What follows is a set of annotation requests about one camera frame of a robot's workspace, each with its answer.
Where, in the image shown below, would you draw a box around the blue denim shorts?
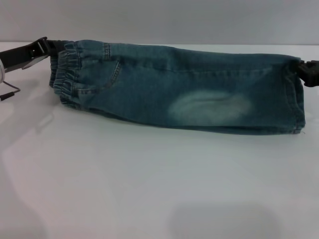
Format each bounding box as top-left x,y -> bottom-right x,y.
48,39 -> 307,136

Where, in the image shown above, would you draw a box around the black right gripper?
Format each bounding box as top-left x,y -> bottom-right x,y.
298,60 -> 319,88

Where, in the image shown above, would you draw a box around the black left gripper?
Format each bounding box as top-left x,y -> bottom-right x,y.
0,36 -> 66,75

